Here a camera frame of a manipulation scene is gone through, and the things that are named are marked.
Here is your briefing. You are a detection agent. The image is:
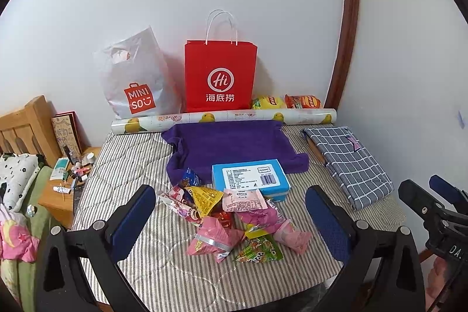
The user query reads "yellow snack packet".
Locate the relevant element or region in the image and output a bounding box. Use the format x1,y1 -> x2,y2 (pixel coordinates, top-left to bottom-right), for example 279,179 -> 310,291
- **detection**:
186,186 -> 224,218

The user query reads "magenta snack packet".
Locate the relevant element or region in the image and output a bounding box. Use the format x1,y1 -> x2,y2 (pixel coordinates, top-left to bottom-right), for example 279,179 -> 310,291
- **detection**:
186,216 -> 244,263

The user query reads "green candy packet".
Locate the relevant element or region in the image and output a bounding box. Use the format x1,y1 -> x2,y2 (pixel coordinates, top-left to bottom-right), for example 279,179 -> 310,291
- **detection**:
235,235 -> 283,263

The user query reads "light pink Wolong snack packet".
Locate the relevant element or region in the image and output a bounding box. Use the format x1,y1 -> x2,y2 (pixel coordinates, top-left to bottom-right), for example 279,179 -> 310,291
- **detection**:
222,189 -> 267,212

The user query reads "pink cartoon snack packet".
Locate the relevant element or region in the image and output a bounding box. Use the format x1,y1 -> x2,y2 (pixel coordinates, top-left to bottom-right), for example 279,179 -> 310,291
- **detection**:
156,185 -> 202,227

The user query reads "grey checked fabric pouch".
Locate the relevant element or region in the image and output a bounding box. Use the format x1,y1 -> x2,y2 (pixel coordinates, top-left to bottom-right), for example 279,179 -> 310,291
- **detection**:
303,126 -> 394,211

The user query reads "striped quilted mattress cover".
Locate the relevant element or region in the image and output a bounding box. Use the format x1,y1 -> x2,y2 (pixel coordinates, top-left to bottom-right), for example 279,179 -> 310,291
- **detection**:
73,133 -> 350,311

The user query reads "blue snack packet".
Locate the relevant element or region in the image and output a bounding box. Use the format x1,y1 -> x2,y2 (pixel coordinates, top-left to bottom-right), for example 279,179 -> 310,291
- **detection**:
178,168 -> 202,188

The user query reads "white cream tube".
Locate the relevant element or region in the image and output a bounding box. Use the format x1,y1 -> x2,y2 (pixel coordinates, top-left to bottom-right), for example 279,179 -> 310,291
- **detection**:
52,186 -> 71,194

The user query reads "wooden nightstand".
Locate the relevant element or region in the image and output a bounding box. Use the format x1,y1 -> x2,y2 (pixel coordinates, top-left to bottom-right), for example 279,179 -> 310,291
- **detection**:
38,157 -> 83,229

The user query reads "blue tissue box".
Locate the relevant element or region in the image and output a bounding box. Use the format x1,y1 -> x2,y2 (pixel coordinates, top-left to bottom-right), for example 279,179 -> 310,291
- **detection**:
212,159 -> 290,201

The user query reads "purple towel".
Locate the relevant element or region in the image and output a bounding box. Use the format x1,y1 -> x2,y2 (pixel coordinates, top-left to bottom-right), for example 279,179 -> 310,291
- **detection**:
162,120 -> 309,185

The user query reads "duck print wrapping roll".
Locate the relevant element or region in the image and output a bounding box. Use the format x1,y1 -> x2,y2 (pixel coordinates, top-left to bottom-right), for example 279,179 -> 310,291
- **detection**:
111,108 -> 337,135

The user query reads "brown framed notebook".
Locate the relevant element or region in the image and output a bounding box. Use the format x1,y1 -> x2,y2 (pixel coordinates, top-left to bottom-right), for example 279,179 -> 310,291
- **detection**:
51,111 -> 82,157

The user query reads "pink star plush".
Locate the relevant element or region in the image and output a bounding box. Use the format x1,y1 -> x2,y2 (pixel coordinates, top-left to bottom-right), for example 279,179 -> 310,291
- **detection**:
1,204 -> 40,263

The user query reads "white spotted pillow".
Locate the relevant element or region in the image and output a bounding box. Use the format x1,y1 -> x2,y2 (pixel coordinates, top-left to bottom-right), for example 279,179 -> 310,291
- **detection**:
0,154 -> 40,212

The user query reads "white Miniso plastic bag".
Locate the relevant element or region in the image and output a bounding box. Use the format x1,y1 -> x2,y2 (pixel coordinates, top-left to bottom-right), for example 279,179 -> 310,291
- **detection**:
94,27 -> 182,120

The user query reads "orange chips bag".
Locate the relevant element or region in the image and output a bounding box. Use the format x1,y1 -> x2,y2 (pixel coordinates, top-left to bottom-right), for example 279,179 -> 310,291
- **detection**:
284,94 -> 321,109

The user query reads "wooden bed headboard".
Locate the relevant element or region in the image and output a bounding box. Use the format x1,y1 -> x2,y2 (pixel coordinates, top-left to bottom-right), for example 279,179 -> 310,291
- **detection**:
0,95 -> 61,167

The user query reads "yellow chips bag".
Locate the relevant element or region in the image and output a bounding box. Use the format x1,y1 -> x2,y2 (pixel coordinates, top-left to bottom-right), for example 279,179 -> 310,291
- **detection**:
252,96 -> 287,109

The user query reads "red paper Haidilao bag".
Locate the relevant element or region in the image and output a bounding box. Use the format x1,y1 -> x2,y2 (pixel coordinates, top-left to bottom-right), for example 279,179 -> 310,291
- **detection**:
184,9 -> 258,112

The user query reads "brown wooden door frame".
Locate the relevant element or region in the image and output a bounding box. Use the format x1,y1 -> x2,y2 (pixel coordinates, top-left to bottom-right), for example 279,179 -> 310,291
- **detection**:
325,0 -> 360,109

